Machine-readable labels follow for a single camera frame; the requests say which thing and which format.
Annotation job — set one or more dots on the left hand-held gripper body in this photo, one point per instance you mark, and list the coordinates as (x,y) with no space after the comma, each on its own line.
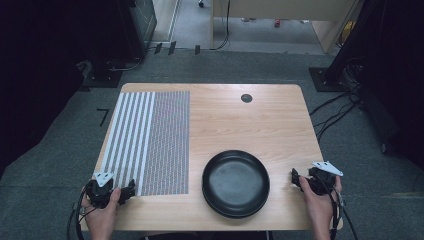
(100,193)

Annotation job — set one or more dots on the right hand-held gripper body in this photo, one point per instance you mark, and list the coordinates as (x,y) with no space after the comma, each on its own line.
(322,181)

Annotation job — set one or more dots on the black round plate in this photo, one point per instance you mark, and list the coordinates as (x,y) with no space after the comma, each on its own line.
(235,184)

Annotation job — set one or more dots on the person's right hand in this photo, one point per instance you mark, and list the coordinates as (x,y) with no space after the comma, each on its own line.
(319,205)

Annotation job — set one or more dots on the person's left hand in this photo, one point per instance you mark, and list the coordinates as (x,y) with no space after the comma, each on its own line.
(101,218)

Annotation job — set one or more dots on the grey striped placemat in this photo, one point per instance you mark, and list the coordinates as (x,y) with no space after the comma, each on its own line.
(156,143)

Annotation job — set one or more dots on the person's dark clothing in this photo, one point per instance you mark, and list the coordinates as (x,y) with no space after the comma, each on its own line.
(206,236)

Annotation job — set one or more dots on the black stand with base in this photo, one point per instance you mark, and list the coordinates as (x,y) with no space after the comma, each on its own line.
(350,40)

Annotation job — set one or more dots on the yellow object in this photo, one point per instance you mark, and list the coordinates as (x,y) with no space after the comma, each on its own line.
(347,31)

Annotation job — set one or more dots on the small red object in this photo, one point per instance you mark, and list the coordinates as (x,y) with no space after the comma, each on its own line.
(277,23)

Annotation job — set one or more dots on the dark glass cabinet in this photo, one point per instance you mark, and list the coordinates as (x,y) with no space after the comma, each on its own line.
(141,23)

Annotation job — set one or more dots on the light wooden furniture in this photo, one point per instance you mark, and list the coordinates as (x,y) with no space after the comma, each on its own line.
(283,8)

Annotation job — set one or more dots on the black stand base plate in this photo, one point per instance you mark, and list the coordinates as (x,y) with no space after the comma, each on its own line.
(101,78)

